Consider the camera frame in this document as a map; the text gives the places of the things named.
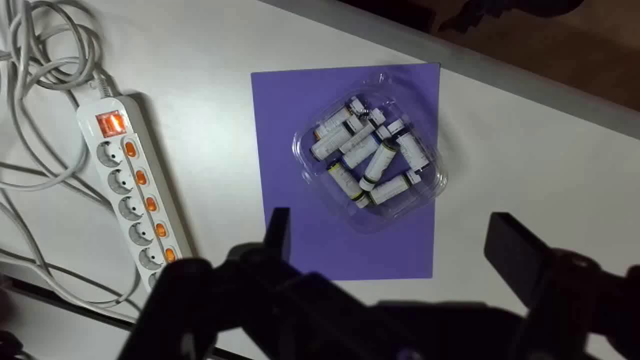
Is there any white six-socket power strip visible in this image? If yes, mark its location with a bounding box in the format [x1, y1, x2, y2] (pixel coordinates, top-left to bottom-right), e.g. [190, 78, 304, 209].
[75, 93, 196, 294]

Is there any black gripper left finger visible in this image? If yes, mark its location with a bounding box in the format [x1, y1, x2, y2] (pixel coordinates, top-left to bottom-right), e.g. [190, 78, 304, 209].
[118, 206, 348, 360]

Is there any clear plastic tray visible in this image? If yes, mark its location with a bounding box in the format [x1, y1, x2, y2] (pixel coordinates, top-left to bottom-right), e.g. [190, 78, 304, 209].
[290, 68, 451, 233]

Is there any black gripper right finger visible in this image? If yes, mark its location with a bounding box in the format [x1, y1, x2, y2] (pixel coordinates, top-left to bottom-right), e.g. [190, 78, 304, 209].
[484, 211, 640, 360]

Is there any white cylinder battery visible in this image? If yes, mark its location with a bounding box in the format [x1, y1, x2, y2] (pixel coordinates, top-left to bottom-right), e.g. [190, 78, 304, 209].
[397, 132, 431, 173]
[366, 173, 412, 206]
[326, 163, 366, 201]
[341, 137, 383, 171]
[315, 107, 352, 140]
[339, 123, 379, 156]
[310, 127, 354, 163]
[363, 143, 399, 184]

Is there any thin black cable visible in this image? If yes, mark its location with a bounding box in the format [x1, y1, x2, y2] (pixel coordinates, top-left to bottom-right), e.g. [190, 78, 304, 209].
[0, 274, 138, 334]

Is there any white power cord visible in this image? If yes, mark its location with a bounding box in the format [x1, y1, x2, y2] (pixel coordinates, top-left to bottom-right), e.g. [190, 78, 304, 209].
[0, 0, 146, 316]

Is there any purple paper sheet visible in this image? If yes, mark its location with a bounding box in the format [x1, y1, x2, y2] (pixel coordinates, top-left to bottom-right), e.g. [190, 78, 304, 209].
[250, 63, 443, 282]

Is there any red illuminated main switch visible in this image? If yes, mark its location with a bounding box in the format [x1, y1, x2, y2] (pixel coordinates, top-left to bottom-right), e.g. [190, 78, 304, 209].
[97, 111, 130, 138]

